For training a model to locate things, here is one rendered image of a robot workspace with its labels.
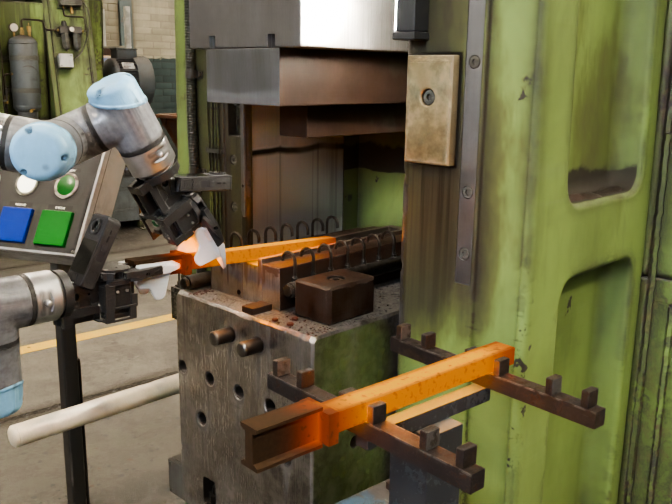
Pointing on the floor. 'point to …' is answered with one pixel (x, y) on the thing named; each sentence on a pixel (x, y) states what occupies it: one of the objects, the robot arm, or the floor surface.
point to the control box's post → (68, 366)
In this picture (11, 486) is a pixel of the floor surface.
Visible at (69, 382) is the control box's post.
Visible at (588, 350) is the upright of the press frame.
